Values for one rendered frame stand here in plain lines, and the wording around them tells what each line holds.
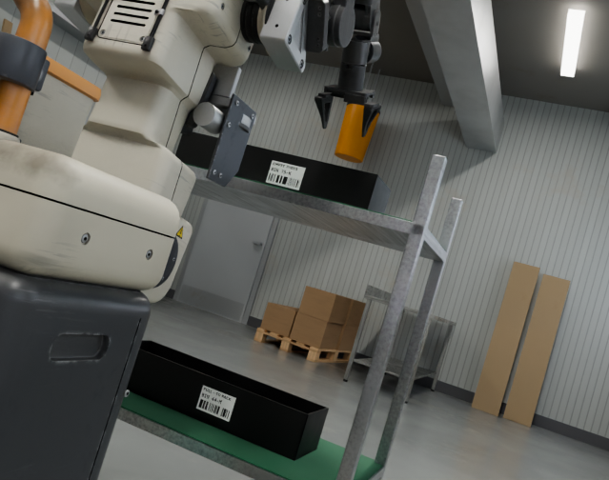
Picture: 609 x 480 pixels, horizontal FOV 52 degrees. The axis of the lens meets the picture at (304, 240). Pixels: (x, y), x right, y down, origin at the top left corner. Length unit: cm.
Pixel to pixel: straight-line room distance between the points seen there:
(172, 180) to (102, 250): 38
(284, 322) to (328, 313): 50
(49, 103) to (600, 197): 705
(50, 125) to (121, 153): 27
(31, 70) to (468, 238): 696
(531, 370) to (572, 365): 50
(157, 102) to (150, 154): 9
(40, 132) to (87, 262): 21
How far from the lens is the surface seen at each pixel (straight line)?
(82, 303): 72
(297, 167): 162
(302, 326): 651
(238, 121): 119
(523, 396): 707
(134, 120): 109
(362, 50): 142
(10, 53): 72
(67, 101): 87
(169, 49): 107
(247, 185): 148
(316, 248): 786
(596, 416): 743
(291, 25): 106
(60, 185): 65
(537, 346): 713
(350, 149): 749
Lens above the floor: 76
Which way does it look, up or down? 3 degrees up
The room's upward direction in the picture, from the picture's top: 17 degrees clockwise
